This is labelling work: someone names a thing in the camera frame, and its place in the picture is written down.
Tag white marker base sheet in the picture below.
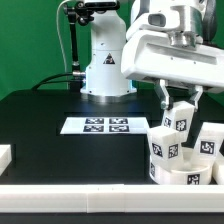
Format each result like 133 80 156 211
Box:
60 117 149 135

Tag white round stool seat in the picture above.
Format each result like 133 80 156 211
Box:
149 148 214 186

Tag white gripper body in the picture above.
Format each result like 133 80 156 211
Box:
121 13 224 93

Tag black cables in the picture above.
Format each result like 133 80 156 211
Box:
31 72 86 91

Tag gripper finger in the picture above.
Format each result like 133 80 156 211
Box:
155 79 173 110
189 85 203 111

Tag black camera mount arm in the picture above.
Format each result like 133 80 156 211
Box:
63 0 101 79

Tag white left fence piece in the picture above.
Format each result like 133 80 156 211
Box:
0 145 12 176

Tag white cable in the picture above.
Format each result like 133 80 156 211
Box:
55 0 73 74

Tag white front fence bar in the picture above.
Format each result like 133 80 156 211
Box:
0 185 224 213

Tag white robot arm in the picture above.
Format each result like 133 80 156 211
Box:
77 0 224 110

